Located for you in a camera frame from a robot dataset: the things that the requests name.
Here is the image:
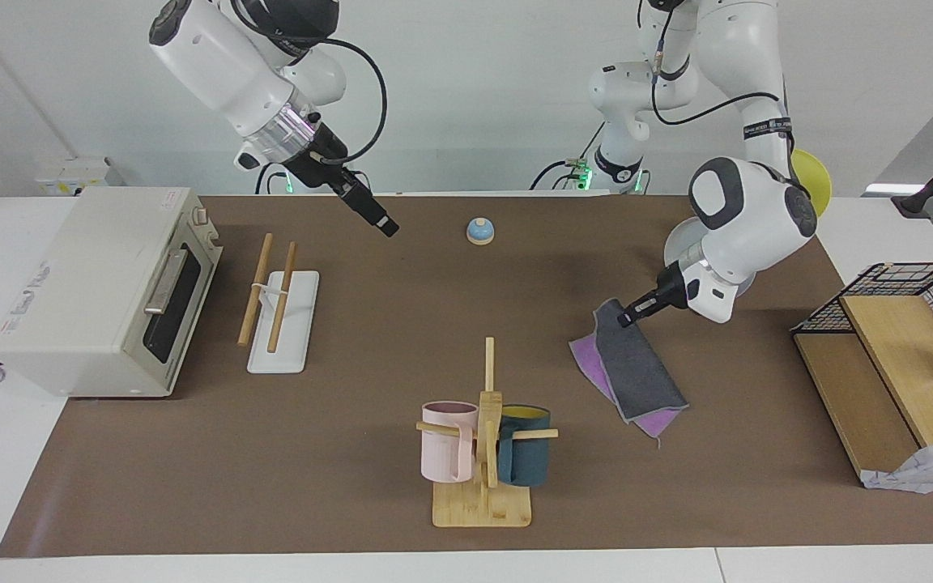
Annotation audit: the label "purple and grey towel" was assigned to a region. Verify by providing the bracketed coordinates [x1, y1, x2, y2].
[569, 298, 689, 448]

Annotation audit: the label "white towel rack wooden bars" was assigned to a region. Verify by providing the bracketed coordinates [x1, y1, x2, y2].
[237, 233, 321, 375]

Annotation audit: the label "grey plate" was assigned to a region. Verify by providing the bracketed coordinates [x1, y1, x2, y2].
[664, 217, 755, 296]

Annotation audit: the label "dark green mug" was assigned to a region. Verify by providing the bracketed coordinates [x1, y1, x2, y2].
[496, 404, 552, 487]

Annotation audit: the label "brown table mat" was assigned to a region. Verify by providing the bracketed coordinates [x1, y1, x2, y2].
[0, 194, 933, 560]

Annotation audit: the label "yellow plate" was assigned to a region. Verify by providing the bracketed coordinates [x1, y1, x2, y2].
[790, 148, 833, 218]

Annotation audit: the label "pink mug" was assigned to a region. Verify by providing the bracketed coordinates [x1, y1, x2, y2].
[421, 401, 479, 483]

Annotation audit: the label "wooden mug tree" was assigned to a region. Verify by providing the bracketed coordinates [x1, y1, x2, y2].
[415, 337, 559, 529]

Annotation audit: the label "white power strip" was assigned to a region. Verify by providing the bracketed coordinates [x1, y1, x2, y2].
[36, 158, 126, 197]

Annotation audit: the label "beige toaster oven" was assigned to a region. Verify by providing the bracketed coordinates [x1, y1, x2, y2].
[0, 186, 224, 399]

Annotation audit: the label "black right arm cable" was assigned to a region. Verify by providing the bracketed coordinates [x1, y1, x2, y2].
[254, 36, 388, 195]

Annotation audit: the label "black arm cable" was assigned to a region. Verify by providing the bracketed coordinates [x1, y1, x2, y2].
[650, 32, 787, 175]
[254, 36, 388, 195]

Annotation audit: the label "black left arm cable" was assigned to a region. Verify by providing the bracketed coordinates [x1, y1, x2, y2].
[650, 32, 787, 175]

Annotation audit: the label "wooden shelf with wire basket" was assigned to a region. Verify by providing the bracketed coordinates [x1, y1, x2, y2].
[790, 262, 933, 487]

